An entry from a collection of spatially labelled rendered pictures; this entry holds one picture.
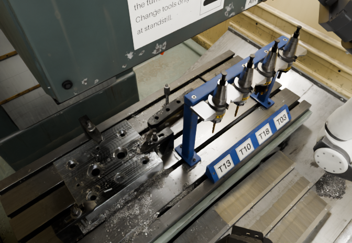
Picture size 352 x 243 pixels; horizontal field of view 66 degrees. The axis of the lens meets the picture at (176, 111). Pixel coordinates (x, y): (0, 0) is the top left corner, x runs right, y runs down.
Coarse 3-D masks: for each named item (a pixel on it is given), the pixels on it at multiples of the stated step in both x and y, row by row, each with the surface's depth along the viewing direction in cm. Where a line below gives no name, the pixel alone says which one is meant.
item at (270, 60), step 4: (268, 52) 82; (272, 52) 81; (276, 52) 81; (268, 56) 82; (272, 56) 81; (276, 56) 82; (264, 60) 85; (268, 60) 83; (272, 60) 82; (276, 60) 83; (264, 64) 85; (268, 64) 84; (272, 64) 83; (264, 68) 85; (268, 68) 84; (272, 68) 84
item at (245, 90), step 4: (236, 80) 83; (252, 80) 83; (236, 84) 82; (252, 84) 82; (236, 88) 82; (240, 88) 81; (244, 88) 81; (248, 88) 81; (252, 88) 81; (244, 92) 82; (248, 92) 83
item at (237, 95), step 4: (228, 84) 83; (228, 88) 82; (232, 88) 82; (228, 92) 81; (232, 92) 81; (236, 92) 81; (240, 92) 81; (232, 96) 80; (236, 96) 80; (240, 96) 80; (232, 100) 79; (236, 100) 79; (240, 100) 79
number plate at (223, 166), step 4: (228, 156) 97; (224, 160) 96; (228, 160) 97; (216, 164) 94; (220, 164) 95; (224, 164) 96; (228, 164) 97; (232, 164) 98; (216, 168) 94; (220, 168) 95; (224, 168) 96; (228, 168) 97; (216, 172) 95; (220, 172) 95; (224, 172) 96; (220, 176) 95
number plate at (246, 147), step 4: (248, 140) 101; (244, 144) 100; (248, 144) 101; (236, 148) 99; (240, 148) 99; (244, 148) 100; (248, 148) 101; (252, 148) 102; (240, 152) 100; (244, 152) 100; (248, 152) 102; (240, 156) 100; (244, 156) 101; (240, 160) 100
